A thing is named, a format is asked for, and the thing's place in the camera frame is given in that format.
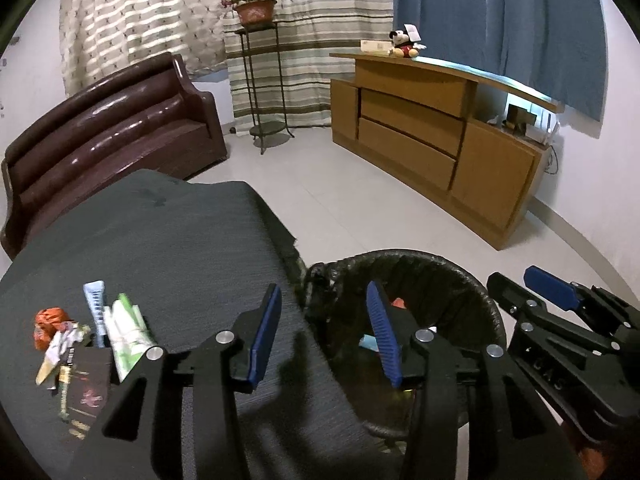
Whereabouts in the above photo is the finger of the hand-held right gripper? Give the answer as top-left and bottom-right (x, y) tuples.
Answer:
(524, 265), (640, 337)
(486, 272), (621, 361)

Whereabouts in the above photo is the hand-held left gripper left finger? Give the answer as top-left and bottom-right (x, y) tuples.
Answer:
(70, 284), (283, 480)

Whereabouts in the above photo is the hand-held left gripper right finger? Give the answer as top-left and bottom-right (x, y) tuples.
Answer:
(366, 281), (588, 480)

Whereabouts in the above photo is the black plastic bin liner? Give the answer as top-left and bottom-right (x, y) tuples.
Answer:
(302, 249), (507, 436)

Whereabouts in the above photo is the black waste bin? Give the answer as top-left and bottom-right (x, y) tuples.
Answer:
(302, 249), (507, 441)

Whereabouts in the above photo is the green white tissue packet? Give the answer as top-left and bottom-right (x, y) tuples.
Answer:
(102, 294), (156, 386)

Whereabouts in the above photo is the light blue sachet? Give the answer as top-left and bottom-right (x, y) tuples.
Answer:
(82, 280), (108, 348)

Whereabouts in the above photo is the black box with gold print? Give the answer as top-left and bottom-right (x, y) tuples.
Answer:
(60, 347), (118, 441)

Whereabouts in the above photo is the white cream wrapper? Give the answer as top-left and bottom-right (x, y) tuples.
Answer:
(35, 325), (93, 391)

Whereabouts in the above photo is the red plastic bag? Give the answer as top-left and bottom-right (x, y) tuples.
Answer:
(32, 307), (68, 353)

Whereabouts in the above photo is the dark grey tablecloth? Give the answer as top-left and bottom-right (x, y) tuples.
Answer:
(0, 169), (401, 480)

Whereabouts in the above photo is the white router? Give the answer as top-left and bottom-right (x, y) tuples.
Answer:
(525, 112), (561, 143)

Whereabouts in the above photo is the small brown box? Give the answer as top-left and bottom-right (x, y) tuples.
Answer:
(506, 104), (538, 133)

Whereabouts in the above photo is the black metal plant stand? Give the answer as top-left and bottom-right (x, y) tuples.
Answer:
(234, 22), (296, 155)

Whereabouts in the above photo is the wooden cabinet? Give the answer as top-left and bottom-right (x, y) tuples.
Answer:
(329, 51), (565, 251)

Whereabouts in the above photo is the brown leather sofa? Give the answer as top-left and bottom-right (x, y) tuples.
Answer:
(0, 51), (228, 261)

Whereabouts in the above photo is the blue curtain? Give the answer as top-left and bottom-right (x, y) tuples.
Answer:
(391, 0), (607, 122)

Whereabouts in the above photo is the mouse plush toy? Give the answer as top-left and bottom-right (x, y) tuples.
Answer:
(389, 29), (427, 59)

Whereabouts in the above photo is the striped curtain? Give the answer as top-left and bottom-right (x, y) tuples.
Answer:
(220, 0), (396, 136)

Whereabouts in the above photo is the potted plant in terracotta pot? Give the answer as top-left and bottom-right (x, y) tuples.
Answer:
(221, 0), (292, 27)

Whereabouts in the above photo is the beige patterned curtain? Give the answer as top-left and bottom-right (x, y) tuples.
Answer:
(59, 0), (231, 96)

